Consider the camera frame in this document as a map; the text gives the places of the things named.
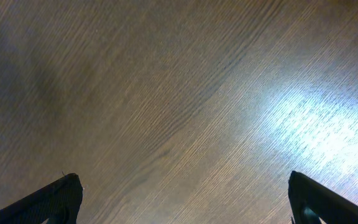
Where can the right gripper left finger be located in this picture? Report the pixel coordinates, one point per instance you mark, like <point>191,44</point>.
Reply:
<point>58,202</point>

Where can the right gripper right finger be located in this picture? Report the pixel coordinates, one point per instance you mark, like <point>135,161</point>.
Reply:
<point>312,202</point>

